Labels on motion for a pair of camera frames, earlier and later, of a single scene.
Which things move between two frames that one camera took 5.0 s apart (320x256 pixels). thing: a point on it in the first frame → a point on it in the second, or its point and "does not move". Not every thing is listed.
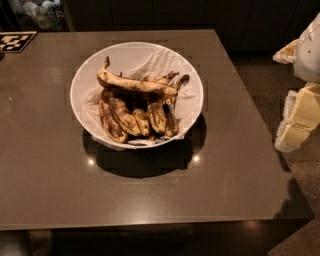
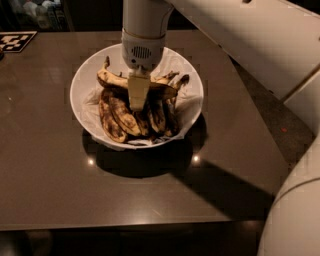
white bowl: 135,59 does not move
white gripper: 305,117 → 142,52
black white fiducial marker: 15,41 does not move
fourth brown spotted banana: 157,117 does not move
